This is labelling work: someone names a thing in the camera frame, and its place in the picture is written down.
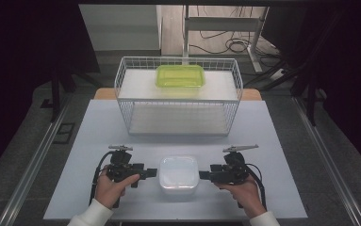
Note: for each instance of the white metal desk frame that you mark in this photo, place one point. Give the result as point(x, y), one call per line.
point(222, 23)

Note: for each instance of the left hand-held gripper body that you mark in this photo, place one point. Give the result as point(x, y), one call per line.
point(121, 166)

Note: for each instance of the aluminium floor rail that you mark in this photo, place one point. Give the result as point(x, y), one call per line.
point(33, 166)
point(329, 163)

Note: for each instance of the wooden table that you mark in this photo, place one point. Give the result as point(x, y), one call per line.
point(104, 94)

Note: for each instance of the person's left hand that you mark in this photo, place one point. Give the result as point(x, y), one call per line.
point(112, 191)

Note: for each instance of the green lid plastic container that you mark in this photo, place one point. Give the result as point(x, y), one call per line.
point(180, 76)

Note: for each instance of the white plastic container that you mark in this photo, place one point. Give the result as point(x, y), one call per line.
point(179, 174)

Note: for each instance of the black metal stand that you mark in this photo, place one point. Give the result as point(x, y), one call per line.
point(310, 94)
point(55, 91)

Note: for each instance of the white cabinet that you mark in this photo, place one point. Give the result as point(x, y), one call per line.
point(121, 28)

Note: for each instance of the person's right hand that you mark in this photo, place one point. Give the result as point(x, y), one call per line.
point(244, 194)

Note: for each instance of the dark curtain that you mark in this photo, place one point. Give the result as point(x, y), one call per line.
point(351, 78)
point(11, 62)

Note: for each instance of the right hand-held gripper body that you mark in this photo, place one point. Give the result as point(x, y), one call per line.
point(231, 171)

